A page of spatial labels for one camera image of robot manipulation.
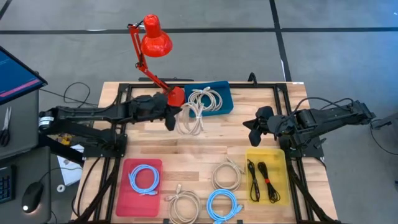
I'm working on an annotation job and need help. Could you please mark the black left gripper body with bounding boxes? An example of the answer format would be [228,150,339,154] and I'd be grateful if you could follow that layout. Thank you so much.
[129,93,169,123]

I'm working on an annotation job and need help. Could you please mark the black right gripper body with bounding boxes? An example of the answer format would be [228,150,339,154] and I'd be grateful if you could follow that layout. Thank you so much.
[267,114,296,138]

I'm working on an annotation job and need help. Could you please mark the black cable with red tie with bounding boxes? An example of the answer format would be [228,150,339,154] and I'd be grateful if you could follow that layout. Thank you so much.
[257,161,281,204]

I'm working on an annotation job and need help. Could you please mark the light blue cable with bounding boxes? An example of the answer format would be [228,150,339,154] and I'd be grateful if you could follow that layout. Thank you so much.
[128,164,160,197]
[206,189,244,224]

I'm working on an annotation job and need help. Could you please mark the yellow translucent plastic bin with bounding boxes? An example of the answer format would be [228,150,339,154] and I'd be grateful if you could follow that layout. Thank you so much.
[244,147,290,207]

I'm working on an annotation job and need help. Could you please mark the blue plastic bin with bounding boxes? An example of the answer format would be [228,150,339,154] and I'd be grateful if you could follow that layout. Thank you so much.
[183,80,234,119]

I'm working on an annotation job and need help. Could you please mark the red desk lamp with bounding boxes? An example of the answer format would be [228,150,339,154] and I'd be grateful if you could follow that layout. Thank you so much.
[126,13,187,108]

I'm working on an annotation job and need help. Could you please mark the red plastic tray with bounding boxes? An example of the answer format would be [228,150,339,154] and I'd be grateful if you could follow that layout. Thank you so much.
[115,157,164,218]

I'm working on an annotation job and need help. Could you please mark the white paper sheet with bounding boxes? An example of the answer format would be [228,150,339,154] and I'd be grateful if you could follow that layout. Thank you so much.
[57,144,85,187]

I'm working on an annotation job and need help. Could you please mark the grey side table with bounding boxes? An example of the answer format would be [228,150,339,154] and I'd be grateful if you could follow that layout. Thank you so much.
[0,88,52,224]

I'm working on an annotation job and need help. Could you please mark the computer monitor with blue screen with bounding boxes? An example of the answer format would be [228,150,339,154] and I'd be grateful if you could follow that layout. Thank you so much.
[0,45,49,106]

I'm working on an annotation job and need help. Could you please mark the black computer mouse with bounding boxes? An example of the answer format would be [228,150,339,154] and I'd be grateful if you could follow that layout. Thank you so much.
[21,182,44,214]

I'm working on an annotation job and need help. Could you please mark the black keyboard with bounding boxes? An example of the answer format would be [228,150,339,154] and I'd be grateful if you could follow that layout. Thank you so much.
[0,164,16,205]

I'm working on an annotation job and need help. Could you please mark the black aluminium table frame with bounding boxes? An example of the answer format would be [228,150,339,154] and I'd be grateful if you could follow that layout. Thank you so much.
[70,81,343,224]

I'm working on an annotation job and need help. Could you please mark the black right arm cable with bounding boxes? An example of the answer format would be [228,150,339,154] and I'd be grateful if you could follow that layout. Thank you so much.
[290,96,355,118]

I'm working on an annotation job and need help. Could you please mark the black floor cable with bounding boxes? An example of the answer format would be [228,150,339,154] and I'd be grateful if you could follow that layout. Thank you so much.
[39,82,100,108]

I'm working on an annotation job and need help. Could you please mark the yellow cable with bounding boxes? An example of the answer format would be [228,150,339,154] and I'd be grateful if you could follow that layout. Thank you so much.
[58,133,74,146]

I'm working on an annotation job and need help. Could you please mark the black-handled scissors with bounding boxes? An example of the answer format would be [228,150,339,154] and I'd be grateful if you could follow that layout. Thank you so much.
[0,106,12,147]

